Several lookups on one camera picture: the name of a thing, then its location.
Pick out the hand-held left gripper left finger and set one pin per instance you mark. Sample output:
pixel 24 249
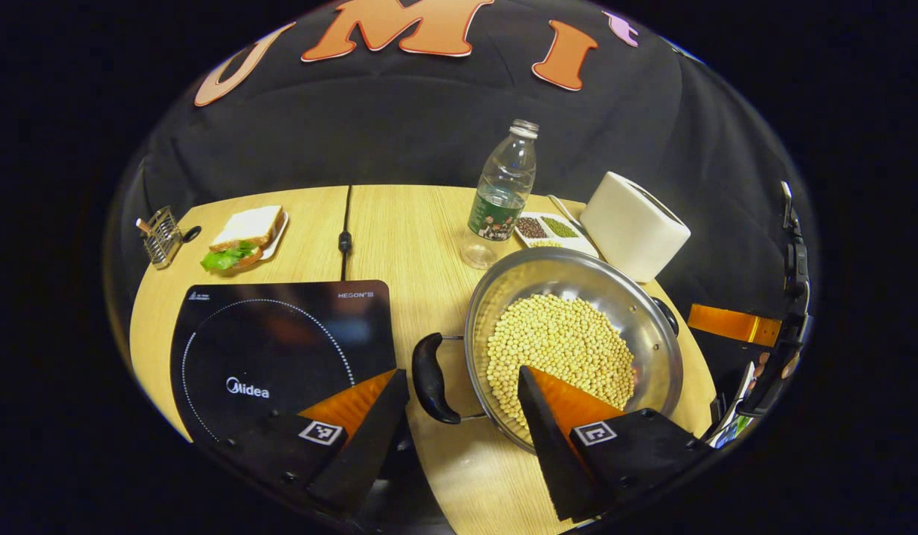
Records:
pixel 369 438

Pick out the white divided bean dish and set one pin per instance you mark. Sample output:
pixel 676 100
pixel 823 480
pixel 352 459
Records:
pixel 548 228

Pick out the white sandwich plate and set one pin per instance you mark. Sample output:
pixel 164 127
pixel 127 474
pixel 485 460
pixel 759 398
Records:
pixel 279 236

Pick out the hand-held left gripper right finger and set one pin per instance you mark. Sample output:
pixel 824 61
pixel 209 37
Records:
pixel 548 446

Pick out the clear plastic water bottle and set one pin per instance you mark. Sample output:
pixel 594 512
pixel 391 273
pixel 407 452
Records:
pixel 503 193

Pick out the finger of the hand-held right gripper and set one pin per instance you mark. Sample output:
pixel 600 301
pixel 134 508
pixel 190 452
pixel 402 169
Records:
pixel 730 324

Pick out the steel pot with soybeans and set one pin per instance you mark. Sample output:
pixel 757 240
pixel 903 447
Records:
pixel 563 349

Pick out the sandwich with lettuce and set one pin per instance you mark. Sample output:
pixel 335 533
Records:
pixel 243 234

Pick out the white toaster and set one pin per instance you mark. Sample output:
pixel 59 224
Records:
pixel 633 227

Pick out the black induction cooktop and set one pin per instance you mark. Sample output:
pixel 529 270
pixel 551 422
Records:
pixel 280 349

